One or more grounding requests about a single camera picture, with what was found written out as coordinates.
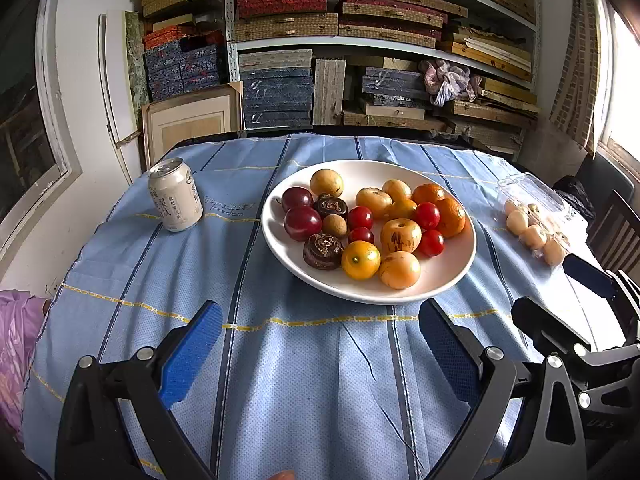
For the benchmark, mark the dark red plum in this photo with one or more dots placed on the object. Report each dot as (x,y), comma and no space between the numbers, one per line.
(297,197)
(302,223)

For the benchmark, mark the pink cloth bundle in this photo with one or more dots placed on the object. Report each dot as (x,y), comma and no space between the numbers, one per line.
(447,80)

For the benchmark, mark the yellow orange citrus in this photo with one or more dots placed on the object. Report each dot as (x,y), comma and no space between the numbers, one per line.
(361,260)

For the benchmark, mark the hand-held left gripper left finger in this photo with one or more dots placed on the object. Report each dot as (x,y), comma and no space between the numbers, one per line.
(190,355)

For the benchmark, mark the white drink can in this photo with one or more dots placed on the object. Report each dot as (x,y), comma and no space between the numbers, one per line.
(175,200)

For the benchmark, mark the beige picture frame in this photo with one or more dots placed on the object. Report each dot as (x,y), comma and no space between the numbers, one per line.
(190,120)

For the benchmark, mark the blue striped tablecloth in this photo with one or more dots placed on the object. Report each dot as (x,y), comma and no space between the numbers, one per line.
(300,385)

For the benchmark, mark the dark wooden chair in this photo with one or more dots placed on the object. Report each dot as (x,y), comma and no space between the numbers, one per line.
(620,232)

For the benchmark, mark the white framed window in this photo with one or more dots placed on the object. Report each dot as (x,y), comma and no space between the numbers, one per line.
(25,135)

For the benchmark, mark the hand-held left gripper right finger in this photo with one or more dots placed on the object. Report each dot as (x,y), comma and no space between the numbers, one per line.
(450,355)

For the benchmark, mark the stack of orange blue boxes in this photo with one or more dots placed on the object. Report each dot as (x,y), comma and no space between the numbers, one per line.
(180,67)

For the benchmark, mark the white leaning strip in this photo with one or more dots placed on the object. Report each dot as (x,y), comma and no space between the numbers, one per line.
(102,70)

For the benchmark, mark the white metal shelf rack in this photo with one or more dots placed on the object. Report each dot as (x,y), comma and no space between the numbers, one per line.
(280,46)

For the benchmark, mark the orange mandarin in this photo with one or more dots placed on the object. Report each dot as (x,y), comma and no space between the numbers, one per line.
(428,194)
(450,217)

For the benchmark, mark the bright curtained window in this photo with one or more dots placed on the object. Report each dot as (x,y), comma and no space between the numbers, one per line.
(622,85)

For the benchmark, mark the yellow pepino melon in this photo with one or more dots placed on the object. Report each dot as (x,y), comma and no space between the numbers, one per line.
(326,182)
(372,201)
(396,189)

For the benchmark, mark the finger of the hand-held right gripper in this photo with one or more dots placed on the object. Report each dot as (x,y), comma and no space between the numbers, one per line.
(590,276)
(545,321)

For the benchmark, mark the stack of grey blue boxes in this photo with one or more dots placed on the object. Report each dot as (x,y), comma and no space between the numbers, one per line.
(275,95)

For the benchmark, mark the white oval plate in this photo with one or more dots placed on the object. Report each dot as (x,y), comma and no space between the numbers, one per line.
(450,270)

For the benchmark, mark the clear plastic box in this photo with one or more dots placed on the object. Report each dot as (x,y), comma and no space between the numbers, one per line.
(530,187)

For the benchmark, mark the bunch of tan longans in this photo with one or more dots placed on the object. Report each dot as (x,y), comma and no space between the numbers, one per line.
(532,236)

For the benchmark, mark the pale orange persimmon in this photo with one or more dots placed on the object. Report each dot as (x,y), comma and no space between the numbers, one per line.
(399,269)

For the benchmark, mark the bruised yellow apple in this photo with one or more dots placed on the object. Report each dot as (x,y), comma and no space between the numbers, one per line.
(400,235)

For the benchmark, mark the purple plastic bag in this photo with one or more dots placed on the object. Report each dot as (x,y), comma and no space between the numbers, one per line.
(17,340)

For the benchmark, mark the person's left hand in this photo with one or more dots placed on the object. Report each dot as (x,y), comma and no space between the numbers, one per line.
(283,476)

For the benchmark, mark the small brown kiwi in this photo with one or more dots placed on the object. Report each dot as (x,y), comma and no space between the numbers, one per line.
(335,225)

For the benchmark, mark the upright grey wooden box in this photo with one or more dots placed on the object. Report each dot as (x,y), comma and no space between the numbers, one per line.
(329,90)

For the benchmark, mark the yellow tomato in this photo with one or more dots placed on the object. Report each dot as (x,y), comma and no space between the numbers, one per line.
(402,208)

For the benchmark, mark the black cloth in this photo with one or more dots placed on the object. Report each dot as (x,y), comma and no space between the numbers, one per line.
(575,195)

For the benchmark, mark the green marbled board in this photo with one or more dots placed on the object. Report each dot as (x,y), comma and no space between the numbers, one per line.
(135,60)

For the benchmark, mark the brick pattern curtain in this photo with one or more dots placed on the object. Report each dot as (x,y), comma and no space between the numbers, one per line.
(575,60)

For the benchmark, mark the stack of dark blue boxes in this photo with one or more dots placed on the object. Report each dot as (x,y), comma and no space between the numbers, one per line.
(395,82)

